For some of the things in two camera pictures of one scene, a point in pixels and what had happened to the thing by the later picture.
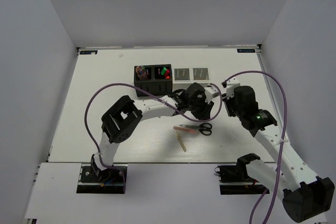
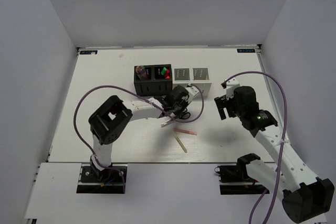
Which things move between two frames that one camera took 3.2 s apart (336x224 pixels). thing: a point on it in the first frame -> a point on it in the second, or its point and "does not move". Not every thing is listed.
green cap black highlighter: x=164 y=71 does not move
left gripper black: x=206 y=113 -> x=185 y=103
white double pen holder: x=184 y=77 does not move
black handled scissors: x=203 y=128 -> x=184 y=114
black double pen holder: x=156 y=80 does not move
